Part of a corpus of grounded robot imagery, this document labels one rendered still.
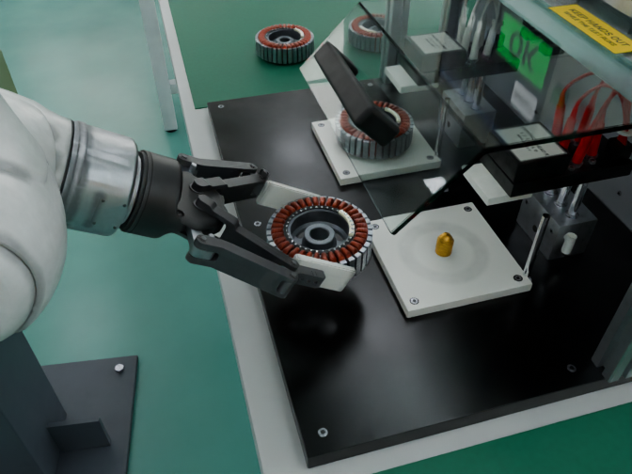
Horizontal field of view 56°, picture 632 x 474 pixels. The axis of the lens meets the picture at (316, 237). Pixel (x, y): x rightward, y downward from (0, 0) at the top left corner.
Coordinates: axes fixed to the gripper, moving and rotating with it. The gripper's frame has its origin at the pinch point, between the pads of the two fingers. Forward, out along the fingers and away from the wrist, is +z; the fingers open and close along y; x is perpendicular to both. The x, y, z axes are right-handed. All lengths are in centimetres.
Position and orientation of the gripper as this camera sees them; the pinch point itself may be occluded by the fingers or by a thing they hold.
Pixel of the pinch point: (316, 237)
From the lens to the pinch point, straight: 63.1
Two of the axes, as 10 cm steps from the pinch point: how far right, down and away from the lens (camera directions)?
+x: 4.9, -7.2, -4.8
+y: 2.8, 6.6, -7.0
